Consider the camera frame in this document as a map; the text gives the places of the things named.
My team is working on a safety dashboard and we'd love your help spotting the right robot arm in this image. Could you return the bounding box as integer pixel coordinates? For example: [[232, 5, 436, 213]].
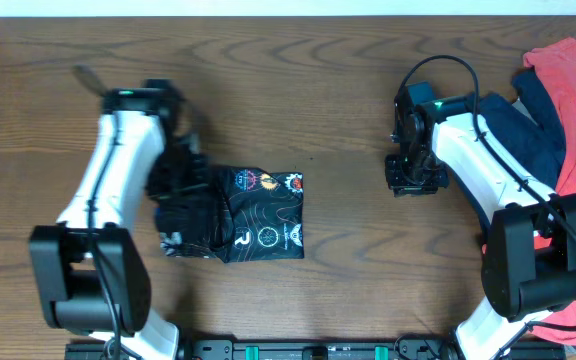
[[386, 96, 576, 359]]

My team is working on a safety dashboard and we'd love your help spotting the black patterned sports jersey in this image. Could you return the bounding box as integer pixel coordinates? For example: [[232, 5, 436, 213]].
[[148, 166, 305, 263]]

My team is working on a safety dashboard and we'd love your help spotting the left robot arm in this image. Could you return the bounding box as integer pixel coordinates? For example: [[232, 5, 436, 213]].
[[29, 79, 209, 359]]

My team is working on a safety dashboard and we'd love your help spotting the navy blue garment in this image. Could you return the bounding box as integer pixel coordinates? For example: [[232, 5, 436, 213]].
[[450, 49, 576, 236]]

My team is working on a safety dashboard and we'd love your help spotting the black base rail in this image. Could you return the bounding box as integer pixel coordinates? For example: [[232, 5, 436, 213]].
[[64, 335, 567, 360]]

